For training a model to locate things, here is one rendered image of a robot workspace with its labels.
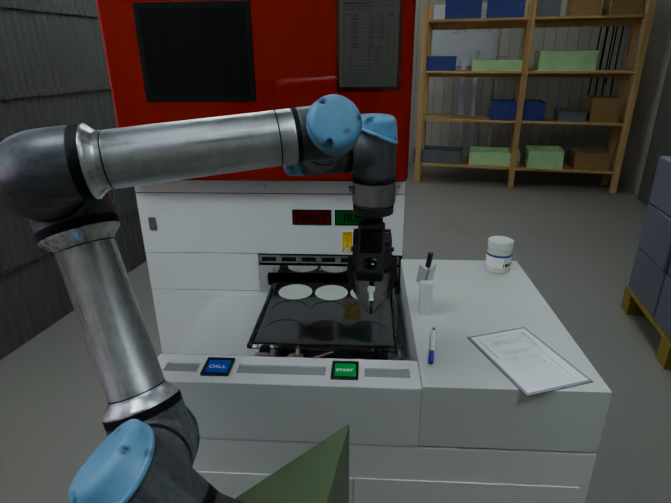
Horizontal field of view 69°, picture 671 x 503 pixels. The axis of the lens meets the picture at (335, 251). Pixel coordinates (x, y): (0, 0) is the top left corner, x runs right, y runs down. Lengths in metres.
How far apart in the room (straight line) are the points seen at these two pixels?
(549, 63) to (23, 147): 6.07
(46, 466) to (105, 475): 1.81
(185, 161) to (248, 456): 0.67
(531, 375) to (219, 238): 0.98
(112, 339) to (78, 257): 0.13
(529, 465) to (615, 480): 1.25
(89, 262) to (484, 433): 0.78
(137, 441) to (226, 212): 0.96
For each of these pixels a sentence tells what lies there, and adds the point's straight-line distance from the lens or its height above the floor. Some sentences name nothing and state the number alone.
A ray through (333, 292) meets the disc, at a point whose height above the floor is 0.90.
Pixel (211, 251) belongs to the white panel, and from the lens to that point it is 1.58.
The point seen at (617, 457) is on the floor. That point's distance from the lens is 2.48.
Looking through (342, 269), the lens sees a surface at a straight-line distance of 1.52.
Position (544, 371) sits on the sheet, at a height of 0.97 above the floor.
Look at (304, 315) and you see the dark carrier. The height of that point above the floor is 0.90.
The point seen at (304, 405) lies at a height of 0.91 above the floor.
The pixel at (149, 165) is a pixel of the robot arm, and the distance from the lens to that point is 0.66.
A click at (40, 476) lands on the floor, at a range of 2.44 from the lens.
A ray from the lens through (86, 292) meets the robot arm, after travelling 0.79.
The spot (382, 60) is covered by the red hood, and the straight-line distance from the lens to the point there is 1.34.
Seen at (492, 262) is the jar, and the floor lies 1.00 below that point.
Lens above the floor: 1.55
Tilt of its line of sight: 22 degrees down
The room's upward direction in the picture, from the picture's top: straight up
